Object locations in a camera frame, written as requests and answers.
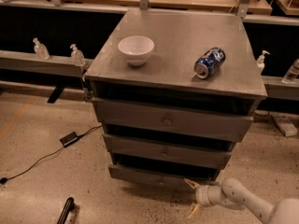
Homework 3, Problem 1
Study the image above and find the grey middle drawer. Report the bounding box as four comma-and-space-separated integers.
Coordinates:
103, 133, 231, 170

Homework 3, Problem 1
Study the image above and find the small wooden block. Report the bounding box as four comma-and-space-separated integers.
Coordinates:
273, 116, 298, 137

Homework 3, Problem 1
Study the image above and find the white pump bottle right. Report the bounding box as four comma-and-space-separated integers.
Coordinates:
256, 50, 269, 73

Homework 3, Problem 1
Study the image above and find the grey wooden drawer cabinet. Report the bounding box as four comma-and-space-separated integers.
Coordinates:
84, 8, 268, 192

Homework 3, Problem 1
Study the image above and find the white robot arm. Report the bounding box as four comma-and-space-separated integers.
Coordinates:
184, 178, 299, 224

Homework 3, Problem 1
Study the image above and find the crushed blue soda can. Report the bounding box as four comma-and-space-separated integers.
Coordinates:
193, 48, 226, 79

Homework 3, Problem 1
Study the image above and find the grey metal shelf rail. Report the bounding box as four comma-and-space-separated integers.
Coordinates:
0, 50, 83, 77

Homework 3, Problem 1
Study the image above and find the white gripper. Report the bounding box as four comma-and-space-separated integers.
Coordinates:
184, 178, 212, 219

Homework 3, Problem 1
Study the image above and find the black cylindrical handle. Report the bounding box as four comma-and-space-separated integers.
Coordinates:
57, 197, 75, 224

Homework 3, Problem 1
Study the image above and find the black power adapter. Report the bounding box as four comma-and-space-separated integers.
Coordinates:
60, 132, 78, 147

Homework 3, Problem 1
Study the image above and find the grey bottom drawer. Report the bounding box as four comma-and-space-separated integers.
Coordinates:
108, 154, 220, 191

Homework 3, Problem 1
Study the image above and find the clear plastic water bottle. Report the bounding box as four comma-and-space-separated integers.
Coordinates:
282, 59, 299, 84

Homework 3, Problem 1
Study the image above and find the clear pump bottle near cabinet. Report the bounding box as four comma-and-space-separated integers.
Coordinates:
70, 44, 86, 66

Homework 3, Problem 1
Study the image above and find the grey drawer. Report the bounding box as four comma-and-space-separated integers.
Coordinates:
103, 133, 231, 170
108, 154, 220, 191
93, 98, 253, 142

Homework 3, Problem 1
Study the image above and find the grey top drawer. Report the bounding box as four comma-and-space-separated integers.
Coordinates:
93, 98, 253, 142

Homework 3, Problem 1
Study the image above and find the white ceramic bowl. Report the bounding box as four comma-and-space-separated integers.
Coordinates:
118, 35, 155, 66

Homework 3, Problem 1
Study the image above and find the black power cable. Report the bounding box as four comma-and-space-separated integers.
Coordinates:
0, 124, 104, 186

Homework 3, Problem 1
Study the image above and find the clear pump bottle far left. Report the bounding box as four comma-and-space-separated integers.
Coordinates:
33, 37, 50, 60

